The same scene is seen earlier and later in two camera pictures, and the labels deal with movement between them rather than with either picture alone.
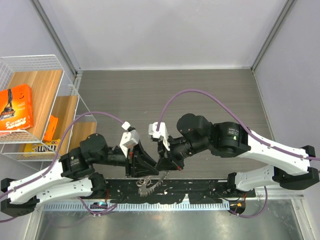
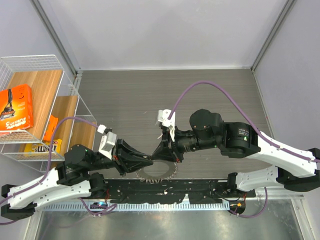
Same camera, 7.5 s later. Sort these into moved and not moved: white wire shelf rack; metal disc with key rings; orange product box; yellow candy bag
Moved: metal disc with key rings
Not moved: orange product box; white wire shelf rack; yellow candy bag
